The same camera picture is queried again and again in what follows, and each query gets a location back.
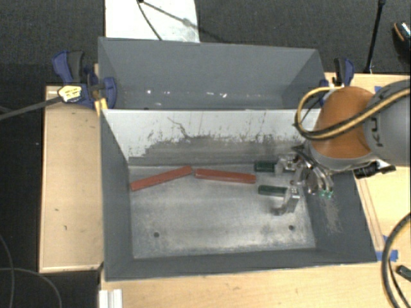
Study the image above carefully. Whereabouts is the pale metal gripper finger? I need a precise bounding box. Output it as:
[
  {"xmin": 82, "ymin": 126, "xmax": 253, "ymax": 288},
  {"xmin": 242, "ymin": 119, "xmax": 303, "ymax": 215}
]
[
  {"xmin": 271, "ymin": 187, "xmax": 302, "ymax": 216},
  {"xmin": 274, "ymin": 154, "xmax": 301, "ymax": 176}
]

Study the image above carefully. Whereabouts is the dark green flat block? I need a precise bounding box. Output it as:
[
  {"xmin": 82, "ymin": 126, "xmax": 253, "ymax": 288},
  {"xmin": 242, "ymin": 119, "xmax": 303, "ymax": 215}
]
[
  {"xmin": 258, "ymin": 185, "xmax": 288, "ymax": 198},
  {"xmin": 254, "ymin": 160, "xmax": 278, "ymax": 173}
]

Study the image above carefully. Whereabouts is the red-brown flat block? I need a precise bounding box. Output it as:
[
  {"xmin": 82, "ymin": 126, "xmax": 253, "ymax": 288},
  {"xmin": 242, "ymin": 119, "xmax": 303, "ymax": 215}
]
[
  {"xmin": 130, "ymin": 166, "xmax": 193, "ymax": 192},
  {"xmin": 194, "ymin": 167, "xmax": 258, "ymax": 185}
]

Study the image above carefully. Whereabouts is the grey metal bin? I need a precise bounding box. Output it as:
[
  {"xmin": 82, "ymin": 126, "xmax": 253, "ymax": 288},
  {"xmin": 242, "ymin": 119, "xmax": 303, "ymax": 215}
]
[{"xmin": 97, "ymin": 36, "xmax": 378, "ymax": 282}]

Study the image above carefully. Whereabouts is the pale wood board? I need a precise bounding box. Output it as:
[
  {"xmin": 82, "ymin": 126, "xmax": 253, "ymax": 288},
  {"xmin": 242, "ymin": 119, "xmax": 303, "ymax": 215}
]
[{"xmin": 38, "ymin": 85, "xmax": 105, "ymax": 274}]

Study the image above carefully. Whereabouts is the black cylinder on white bracket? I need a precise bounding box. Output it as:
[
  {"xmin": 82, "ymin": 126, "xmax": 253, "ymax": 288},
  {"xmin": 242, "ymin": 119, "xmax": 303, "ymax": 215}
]
[{"xmin": 353, "ymin": 160, "xmax": 398, "ymax": 180}]

